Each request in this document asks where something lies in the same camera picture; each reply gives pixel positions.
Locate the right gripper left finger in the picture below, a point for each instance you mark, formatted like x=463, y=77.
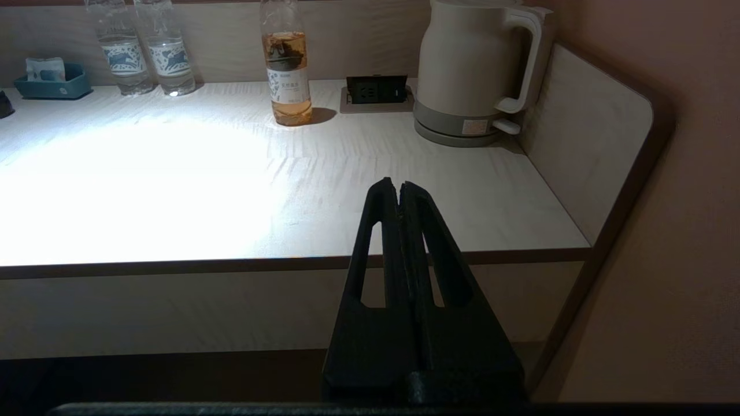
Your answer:
x=376, y=346

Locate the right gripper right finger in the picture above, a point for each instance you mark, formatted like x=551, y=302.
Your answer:
x=462, y=346

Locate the grey kettle base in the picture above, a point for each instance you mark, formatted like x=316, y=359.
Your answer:
x=448, y=129

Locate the black recessed power socket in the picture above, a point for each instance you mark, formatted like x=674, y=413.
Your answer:
x=377, y=90

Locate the amber tea plastic bottle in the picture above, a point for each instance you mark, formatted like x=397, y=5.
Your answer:
x=287, y=75

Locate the beige electric kettle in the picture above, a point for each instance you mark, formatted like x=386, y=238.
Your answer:
x=468, y=58

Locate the clear water bottle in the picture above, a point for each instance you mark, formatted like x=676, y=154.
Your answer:
x=124, y=58
x=169, y=58

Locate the small blue tray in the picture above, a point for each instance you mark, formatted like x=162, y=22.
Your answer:
x=55, y=88

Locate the white tea bag packet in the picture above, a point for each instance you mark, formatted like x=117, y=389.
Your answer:
x=46, y=69

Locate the dark tea plastic bottle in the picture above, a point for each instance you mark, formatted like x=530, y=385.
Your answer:
x=4, y=105

